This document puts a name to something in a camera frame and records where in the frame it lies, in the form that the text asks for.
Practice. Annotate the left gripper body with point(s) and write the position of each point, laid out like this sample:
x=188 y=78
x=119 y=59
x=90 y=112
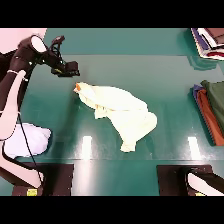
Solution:
x=68 y=69

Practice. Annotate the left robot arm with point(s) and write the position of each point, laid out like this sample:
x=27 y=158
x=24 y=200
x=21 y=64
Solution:
x=13 y=90

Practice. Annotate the pale yellow shirt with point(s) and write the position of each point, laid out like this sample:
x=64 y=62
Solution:
x=123 y=108

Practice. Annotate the blue garment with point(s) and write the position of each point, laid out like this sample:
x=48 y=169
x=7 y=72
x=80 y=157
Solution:
x=195 y=90

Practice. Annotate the purple garment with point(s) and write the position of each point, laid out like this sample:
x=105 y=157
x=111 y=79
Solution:
x=197 y=40

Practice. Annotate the white folded garment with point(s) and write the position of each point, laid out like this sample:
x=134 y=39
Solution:
x=206 y=39

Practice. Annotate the orange garment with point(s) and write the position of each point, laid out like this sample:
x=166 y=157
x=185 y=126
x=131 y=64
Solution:
x=210 y=116

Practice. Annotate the dark green garment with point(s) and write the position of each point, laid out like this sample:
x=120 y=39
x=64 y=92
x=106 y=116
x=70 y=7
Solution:
x=216 y=98

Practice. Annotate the dark brown garment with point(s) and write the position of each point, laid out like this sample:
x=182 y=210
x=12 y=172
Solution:
x=216 y=34

